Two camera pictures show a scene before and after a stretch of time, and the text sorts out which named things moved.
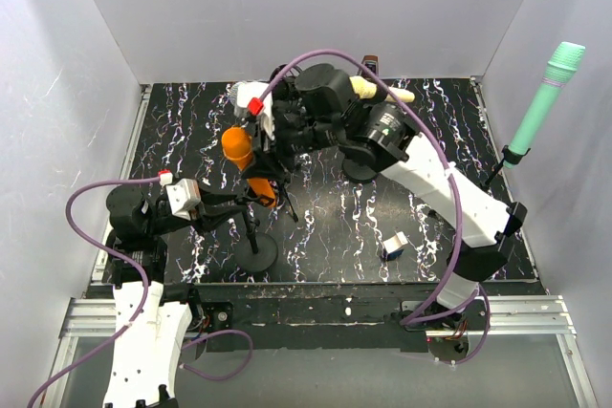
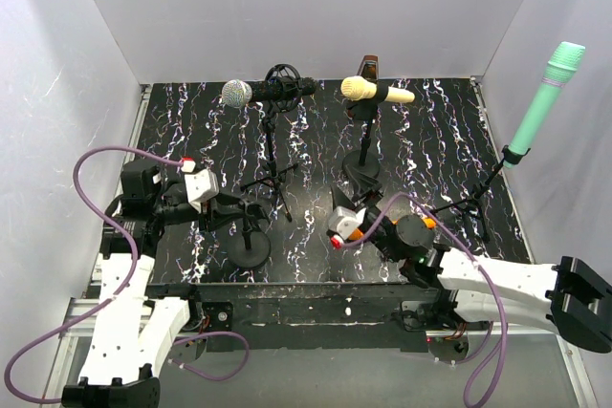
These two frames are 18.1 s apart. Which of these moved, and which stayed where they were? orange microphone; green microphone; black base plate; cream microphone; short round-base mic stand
Moved: short round-base mic stand; orange microphone
Stayed: black base plate; green microphone; cream microphone
